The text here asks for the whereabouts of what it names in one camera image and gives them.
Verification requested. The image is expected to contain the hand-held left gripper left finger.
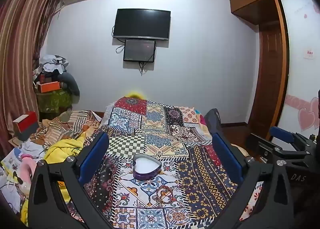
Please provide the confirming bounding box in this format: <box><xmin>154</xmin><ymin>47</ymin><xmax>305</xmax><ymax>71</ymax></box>
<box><xmin>27</xmin><ymin>131</ymin><xmax>112</xmax><ymax>229</ymax></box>

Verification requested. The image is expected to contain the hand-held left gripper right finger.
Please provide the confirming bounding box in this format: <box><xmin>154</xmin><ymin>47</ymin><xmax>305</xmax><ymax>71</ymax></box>
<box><xmin>211</xmin><ymin>133</ymin><xmax>294</xmax><ymax>229</ymax></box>

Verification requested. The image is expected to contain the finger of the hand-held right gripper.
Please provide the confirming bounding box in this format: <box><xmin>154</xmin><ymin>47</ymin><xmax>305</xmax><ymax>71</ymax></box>
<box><xmin>246</xmin><ymin>133</ymin><xmax>310</xmax><ymax>164</ymax></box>
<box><xmin>269</xmin><ymin>126</ymin><xmax>314</xmax><ymax>152</ymax></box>

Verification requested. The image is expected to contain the purple heart-shaped box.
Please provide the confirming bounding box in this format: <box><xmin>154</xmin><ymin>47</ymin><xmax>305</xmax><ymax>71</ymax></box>
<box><xmin>132</xmin><ymin>154</ymin><xmax>162</xmax><ymax>181</ymax></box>

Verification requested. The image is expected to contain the red beaded bracelet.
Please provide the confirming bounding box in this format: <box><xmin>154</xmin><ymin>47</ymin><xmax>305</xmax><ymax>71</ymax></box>
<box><xmin>157</xmin><ymin>185</ymin><xmax>181</xmax><ymax>203</ymax></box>

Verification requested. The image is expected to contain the yellow cartoon blanket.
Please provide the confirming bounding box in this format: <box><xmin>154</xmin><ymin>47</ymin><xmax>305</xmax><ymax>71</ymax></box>
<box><xmin>20</xmin><ymin>133</ymin><xmax>100</xmax><ymax>226</ymax></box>

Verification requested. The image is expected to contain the dark blue garment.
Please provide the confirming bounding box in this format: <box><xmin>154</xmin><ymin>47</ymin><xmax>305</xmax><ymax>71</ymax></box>
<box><xmin>204</xmin><ymin>108</ymin><xmax>222</xmax><ymax>135</ymax></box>

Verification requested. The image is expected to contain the brown striped blanket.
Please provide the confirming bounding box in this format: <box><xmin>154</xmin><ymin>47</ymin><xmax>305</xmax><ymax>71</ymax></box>
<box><xmin>35</xmin><ymin>109</ymin><xmax>103</xmax><ymax>151</ymax></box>

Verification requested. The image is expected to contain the green patterned bag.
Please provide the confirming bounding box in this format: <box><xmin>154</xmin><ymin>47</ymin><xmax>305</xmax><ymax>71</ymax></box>
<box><xmin>36</xmin><ymin>90</ymin><xmax>73</xmax><ymax>114</ymax></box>

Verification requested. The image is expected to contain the colourful patchwork blanket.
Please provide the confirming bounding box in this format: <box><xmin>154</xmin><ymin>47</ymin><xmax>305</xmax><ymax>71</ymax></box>
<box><xmin>66</xmin><ymin>97</ymin><xmax>265</xmax><ymax>229</ymax></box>

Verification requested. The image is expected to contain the yellow pillow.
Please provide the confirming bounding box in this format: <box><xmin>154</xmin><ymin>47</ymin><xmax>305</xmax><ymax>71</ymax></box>
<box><xmin>125</xmin><ymin>91</ymin><xmax>146</xmax><ymax>100</ymax></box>

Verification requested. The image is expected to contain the red and grey box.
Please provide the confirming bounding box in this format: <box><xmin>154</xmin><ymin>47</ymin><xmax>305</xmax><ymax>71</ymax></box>
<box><xmin>12</xmin><ymin>112</ymin><xmax>40</xmax><ymax>141</ymax></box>

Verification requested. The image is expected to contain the orange box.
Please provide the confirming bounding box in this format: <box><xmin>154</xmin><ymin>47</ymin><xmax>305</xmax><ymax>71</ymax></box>
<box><xmin>37</xmin><ymin>82</ymin><xmax>62</xmax><ymax>93</ymax></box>

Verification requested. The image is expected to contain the white printed paper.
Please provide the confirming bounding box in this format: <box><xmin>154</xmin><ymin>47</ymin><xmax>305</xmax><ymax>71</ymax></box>
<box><xmin>0</xmin><ymin>148</ymin><xmax>25</xmax><ymax>184</ymax></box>

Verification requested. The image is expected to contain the pile of grey clothes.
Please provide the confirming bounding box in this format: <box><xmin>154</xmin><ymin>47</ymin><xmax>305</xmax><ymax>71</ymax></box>
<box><xmin>32</xmin><ymin>55</ymin><xmax>70</xmax><ymax>82</ymax></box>

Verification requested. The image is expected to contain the brown striped curtain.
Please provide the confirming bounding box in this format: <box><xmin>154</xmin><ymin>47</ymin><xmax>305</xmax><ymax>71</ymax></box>
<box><xmin>0</xmin><ymin>0</ymin><xmax>66</xmax><ymax>153</ymax></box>

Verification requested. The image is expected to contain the small black wall monitor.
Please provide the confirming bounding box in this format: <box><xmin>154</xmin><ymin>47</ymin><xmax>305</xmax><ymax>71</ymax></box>
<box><xmin>123</xmin><ymin>39</ymin><xmax>157</xmax><ymax>63</ymax></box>

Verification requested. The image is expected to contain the black wall television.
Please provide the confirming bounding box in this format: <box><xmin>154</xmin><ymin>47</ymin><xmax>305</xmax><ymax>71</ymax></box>
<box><xmin>112</xmin><ymin>8</ymin><xmax>172</xmax><ymax>42</ymax></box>

